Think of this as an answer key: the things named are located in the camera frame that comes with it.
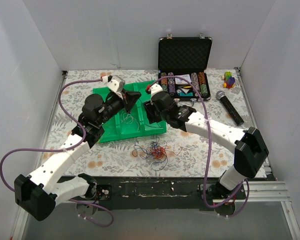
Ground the black wire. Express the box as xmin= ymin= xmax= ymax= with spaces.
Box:
xmin=143 ymin=117 xmax=163 ymax=132

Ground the white wire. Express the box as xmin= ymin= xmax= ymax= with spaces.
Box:
xmin=121 ymin=111 xmax=141 ymax=132

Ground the green compartment tray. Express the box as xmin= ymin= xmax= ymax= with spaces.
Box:
xmin=99 ymin=80 xmax=167 ymax=143

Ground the coloured wire bundle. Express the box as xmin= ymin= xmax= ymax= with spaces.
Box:
xmin=131 ymin=136 xmax=184 ymax=171

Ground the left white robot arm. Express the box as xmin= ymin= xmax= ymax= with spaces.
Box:
xmin=14 ymin=89 xmax=142 ymax=221

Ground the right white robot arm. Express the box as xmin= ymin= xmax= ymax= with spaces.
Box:
xmin=144 ymin=90 xmax=269 ymax=199

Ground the floral table mat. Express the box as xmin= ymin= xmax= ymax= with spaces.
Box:
xmin=46 ymin=69 xmax=234 ymax=178

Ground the black poker chip case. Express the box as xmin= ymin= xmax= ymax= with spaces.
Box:
xmin=158 ymin=33 xmax=213 ymax=104

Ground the black handheld microphone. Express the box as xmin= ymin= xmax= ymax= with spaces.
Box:
xmin=216 ymin=90 xmax=244 ymax=126

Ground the colourful toy block train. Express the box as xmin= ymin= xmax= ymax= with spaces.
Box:
xmin=221 ymin=71 xmax=236 ymax=89

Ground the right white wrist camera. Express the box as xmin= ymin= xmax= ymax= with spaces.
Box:
xmin=145 ymin=83 xmax=163 ymax=95

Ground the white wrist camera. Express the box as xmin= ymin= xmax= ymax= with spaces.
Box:
xmin=101 ymin=75 xmax=126 ymax=99
xmin=145 ymin=83 xmax=163 ymax=95

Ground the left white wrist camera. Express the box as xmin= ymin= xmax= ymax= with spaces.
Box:
xmin=101 ymin=75 xmax=126 ymax=99

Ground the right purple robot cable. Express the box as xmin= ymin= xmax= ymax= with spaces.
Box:
xmin=152 ymin=76 xmax=251 ymax=217

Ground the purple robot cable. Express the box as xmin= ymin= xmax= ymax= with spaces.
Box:
xmin=152 ymin=76 xmax=251 ymax=217
xmin=0 ymin=78 xmax=115 ymax=228

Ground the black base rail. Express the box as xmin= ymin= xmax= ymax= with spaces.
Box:
xmin=59 ymin=171 xmax=253 ymax=212

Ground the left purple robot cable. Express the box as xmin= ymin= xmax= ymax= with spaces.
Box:
xmin=0 ymin=78 xmax=115 ymax=228

